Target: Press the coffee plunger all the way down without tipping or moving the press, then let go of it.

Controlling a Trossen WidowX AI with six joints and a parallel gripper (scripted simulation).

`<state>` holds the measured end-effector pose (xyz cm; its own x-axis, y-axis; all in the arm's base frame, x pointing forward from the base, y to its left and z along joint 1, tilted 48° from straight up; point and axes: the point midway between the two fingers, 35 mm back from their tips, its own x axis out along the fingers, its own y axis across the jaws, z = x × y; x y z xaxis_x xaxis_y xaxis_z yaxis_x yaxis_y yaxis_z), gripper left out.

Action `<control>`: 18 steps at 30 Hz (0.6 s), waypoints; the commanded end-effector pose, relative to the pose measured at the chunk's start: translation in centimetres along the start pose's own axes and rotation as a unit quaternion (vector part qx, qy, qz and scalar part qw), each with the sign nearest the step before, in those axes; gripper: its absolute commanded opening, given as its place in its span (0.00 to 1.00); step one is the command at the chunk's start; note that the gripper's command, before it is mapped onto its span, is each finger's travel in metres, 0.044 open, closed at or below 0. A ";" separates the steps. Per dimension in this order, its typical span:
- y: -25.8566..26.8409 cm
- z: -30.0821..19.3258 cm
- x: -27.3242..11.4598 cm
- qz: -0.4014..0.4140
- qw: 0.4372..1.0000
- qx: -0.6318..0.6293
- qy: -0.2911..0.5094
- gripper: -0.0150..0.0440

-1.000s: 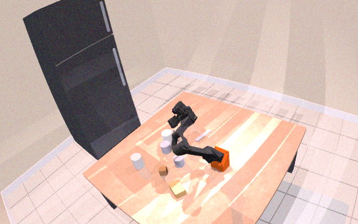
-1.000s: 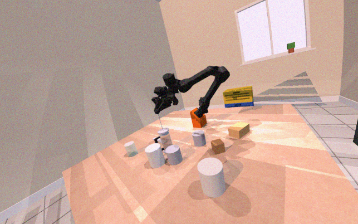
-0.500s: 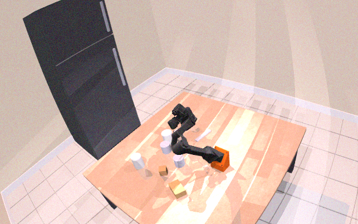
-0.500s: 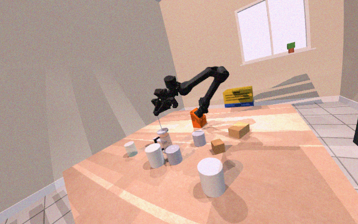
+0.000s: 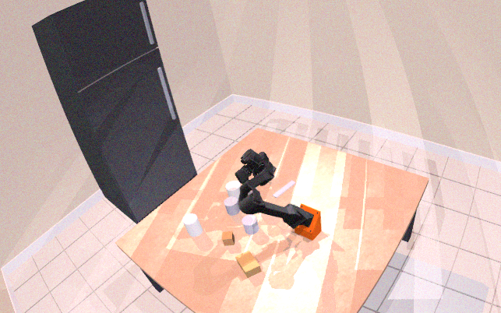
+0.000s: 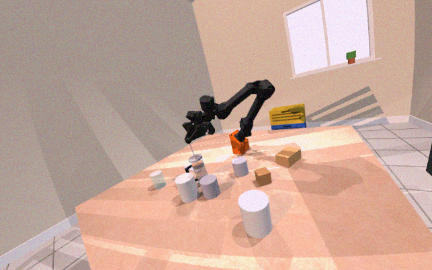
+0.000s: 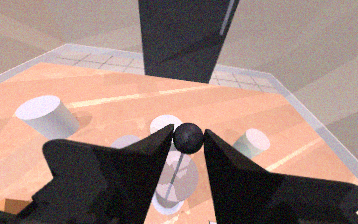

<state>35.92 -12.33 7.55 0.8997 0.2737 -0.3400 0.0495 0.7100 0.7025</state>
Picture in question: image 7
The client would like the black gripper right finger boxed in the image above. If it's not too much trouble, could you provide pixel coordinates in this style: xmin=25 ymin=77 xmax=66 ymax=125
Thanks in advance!
xmin=203 ymin=129 xmax=358 ymax=224

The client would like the small brown cube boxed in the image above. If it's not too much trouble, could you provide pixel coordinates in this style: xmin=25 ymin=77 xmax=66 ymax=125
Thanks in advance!
xmin=0 ymin=198 xmax=30 ymax=215

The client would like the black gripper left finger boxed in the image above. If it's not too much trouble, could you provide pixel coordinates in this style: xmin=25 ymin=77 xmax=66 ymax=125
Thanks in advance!
xmin=42 ymin=123 xmax=174 ymax=224

